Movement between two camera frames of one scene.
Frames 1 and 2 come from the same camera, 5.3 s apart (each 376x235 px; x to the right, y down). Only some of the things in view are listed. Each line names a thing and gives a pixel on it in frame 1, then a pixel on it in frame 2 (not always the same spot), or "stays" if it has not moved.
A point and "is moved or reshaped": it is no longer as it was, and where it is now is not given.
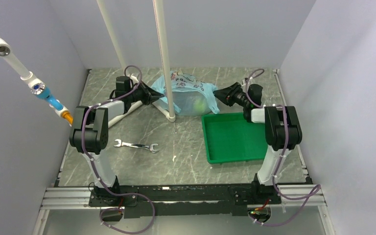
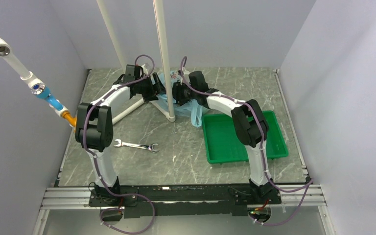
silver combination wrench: (148, 146) stays
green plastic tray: (229, 137) stays
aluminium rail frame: (57, 198) stays
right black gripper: (225, 95) -> (177, 89)
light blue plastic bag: (191, 97) is moved or reshaped
